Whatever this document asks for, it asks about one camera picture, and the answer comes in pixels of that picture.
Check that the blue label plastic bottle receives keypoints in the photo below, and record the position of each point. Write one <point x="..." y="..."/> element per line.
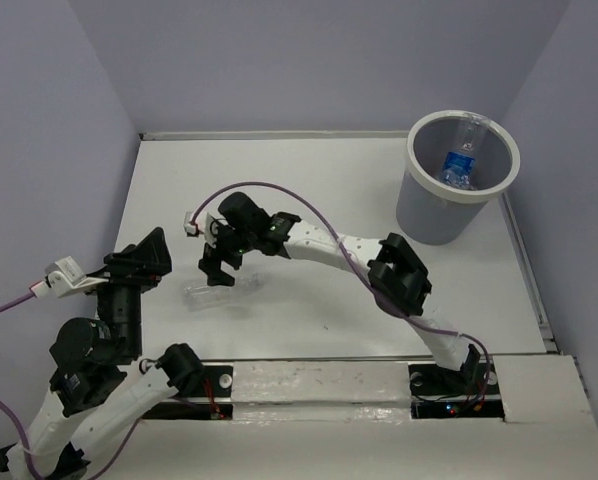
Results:
<point x="456" y="171"/>

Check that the crushed clear plastic bottle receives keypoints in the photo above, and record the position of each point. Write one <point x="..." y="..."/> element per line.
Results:
<point x="197" y="295"/>

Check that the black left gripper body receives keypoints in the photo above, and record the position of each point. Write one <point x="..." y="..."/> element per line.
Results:
<point x="137" y="278"/>

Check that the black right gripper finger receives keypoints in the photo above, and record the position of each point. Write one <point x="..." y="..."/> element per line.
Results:
<point x="208" y="264"/>
<point x="220" y="277"/>

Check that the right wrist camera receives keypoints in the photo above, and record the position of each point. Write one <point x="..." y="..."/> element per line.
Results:
<point x="201" y="225"/>

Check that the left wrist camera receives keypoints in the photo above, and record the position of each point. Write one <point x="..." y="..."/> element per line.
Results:
<point x="63" y="278"/>

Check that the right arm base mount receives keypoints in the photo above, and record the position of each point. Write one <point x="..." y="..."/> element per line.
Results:
<point x="442" y="394"/>

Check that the grey round bin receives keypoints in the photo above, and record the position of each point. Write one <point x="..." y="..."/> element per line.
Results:
<point x="433" y="213"/>

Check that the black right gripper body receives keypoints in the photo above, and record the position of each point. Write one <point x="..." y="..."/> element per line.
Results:
<point x="233" y="242"/>

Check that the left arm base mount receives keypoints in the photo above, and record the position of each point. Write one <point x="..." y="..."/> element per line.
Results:
<point x="210" y="400"/>

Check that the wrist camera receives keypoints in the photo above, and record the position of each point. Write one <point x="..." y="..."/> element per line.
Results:
<point x="201" y="225"/>
<point x="63" y="278"/>

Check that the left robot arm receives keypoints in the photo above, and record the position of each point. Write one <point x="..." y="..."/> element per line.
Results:
<point x="79" y="409"/>

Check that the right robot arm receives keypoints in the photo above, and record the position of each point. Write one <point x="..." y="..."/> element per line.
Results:
<point x="388" y="268"/>

